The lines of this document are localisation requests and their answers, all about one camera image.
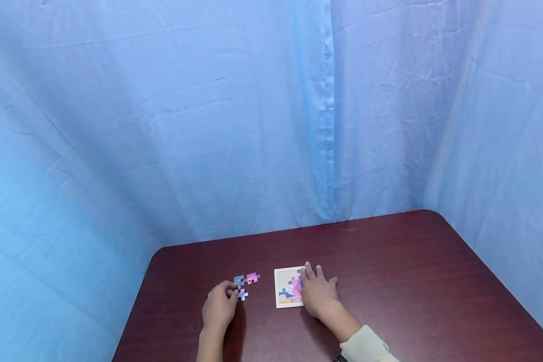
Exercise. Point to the purple white puzzle piece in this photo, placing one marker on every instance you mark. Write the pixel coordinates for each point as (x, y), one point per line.
(242, 294)

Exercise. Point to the person's right ring finger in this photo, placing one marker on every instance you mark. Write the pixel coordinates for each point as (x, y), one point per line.
(320, 272)

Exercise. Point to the white puzzle frame board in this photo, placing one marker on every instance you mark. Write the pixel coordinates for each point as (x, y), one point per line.
(286, 289)

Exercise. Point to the person's right hand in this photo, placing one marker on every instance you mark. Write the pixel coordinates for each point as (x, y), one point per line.
(317, 297)

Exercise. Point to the person's right forearm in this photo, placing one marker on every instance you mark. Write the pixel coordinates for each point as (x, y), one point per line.
(357, 338)

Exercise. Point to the person's left forearm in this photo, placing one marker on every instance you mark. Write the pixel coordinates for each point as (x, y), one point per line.
(210, 345)

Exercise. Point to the person's left hand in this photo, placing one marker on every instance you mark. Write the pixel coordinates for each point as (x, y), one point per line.
(218, 307)

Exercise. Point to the person's right little finger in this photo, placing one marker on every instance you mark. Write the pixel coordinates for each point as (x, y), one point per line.
(332, 280)

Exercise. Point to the pink puzzle piece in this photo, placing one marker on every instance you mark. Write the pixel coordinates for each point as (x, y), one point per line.
(252, 277)

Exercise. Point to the blue green puzzle piece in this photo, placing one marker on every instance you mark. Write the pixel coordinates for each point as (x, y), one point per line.
(239, 280)

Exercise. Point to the person's left fingers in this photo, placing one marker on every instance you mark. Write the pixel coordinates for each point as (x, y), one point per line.
(231, 290)

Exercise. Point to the person's right index finger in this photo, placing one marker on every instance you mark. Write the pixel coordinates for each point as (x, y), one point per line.
(301, 276)

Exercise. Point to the person's right middle finger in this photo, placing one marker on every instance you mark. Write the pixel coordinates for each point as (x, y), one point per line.
(308, 270)

